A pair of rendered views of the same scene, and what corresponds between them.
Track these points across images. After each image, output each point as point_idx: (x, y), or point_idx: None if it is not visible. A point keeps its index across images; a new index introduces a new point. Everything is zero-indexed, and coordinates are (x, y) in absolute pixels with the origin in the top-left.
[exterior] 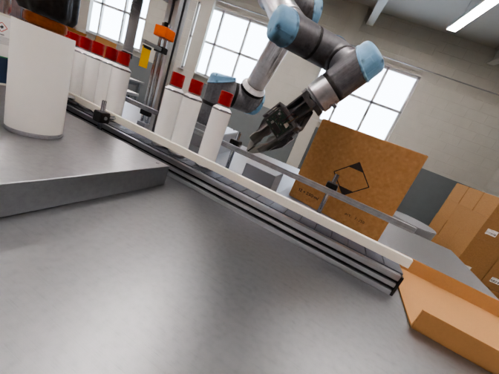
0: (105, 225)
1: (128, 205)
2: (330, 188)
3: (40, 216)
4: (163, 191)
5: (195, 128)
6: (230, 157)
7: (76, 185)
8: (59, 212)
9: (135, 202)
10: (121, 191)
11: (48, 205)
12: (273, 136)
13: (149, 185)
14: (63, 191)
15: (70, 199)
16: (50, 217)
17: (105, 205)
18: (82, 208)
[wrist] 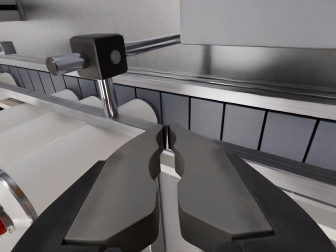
0: (192, 249)
1: (179, 221)
2: None
3: (169, 249)
4: (169, 175)
5: (44, 108)
6: (136, 54)
7: (155, 244)
8: (169, 243)
9: (176, 213)
10: (160, 207)
11: (163, 243)
12: (198, 242)
13: (157, 181)
14: (157, 247)
15: (161, 237)
16: (172, 249)
17: (171, 227)
18: (170, 236)
